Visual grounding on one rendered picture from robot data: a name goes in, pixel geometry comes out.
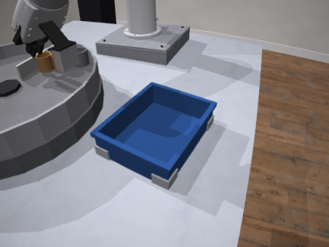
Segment blue plastic crate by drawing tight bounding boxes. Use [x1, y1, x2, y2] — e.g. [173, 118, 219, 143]
[90, 82, 217, 190]

